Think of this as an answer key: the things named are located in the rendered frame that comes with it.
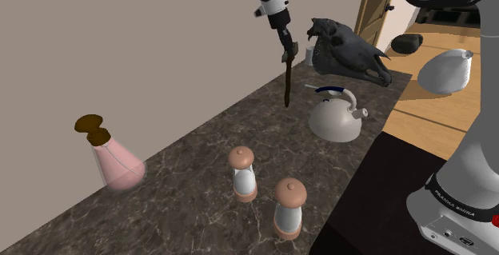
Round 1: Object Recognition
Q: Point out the wooden door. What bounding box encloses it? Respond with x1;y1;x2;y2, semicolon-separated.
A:
353;0;401;48

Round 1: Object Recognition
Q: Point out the white rounded vase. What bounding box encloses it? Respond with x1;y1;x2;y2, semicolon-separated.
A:
416;48;475;95

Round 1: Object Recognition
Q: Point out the dark robot stand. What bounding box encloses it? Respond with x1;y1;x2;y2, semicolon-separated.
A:
307;130;450;255

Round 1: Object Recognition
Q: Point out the dark low furniture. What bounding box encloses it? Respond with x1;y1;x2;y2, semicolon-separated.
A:
418;6;483;28

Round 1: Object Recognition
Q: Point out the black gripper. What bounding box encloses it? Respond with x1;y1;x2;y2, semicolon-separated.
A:
267;10;300;64

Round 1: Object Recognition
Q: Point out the black rounded lump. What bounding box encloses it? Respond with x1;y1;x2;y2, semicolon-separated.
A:
390;33;425;56

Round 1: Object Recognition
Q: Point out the white tan pepper mill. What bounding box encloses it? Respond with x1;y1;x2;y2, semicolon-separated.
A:
227;145;258;204
272;177;308;241

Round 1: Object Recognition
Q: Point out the white kettle blue handle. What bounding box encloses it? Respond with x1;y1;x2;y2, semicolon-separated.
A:
304;83;369;144

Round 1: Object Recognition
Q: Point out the pink soap dispenser brown pump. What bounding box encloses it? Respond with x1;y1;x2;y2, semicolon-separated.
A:
74;114;147;192

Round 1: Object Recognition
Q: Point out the dark brown wooden stick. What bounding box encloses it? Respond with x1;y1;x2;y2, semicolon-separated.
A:
283;58;293;109

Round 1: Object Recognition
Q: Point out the black animal skull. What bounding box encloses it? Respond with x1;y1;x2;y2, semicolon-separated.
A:
305;17;393;89

